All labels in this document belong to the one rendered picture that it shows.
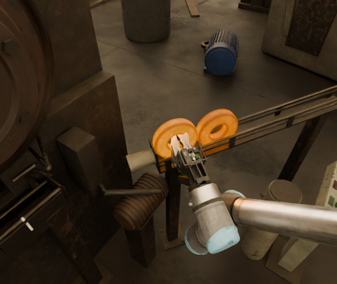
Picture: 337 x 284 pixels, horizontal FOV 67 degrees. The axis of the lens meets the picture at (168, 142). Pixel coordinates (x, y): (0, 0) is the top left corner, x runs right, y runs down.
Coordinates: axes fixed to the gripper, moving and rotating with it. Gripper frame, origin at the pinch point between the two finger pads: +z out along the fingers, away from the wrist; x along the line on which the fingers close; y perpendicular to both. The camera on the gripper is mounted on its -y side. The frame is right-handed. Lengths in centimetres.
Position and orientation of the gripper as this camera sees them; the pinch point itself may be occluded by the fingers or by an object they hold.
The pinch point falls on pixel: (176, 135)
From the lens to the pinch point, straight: 84.1
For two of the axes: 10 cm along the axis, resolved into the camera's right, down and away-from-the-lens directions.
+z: -3.4, -8.3, 4.4
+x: -9.4, 2.5, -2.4
